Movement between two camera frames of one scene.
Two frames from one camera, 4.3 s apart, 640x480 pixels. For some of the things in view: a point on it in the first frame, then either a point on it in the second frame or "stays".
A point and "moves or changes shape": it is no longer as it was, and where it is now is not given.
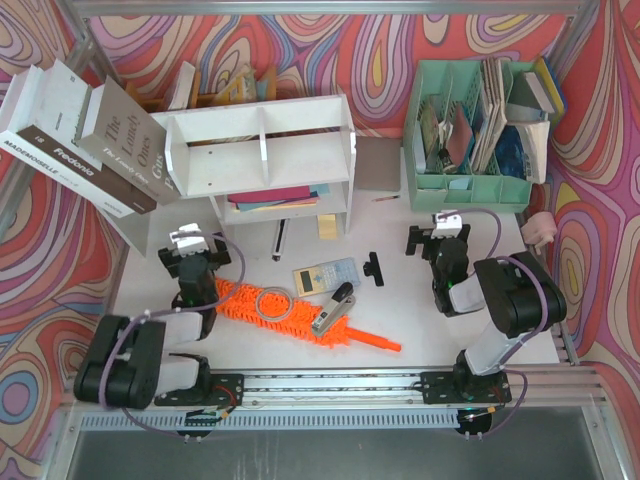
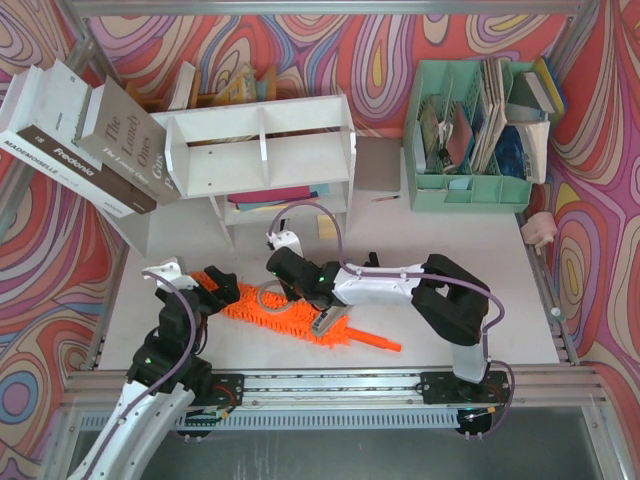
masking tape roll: [265, 292] moves or changes shape
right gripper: [415, 239] → [286, 268]
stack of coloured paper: [295, 196] stays
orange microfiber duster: [238, 303] stays
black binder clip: [373, 268] stays
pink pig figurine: [539, 229] stays
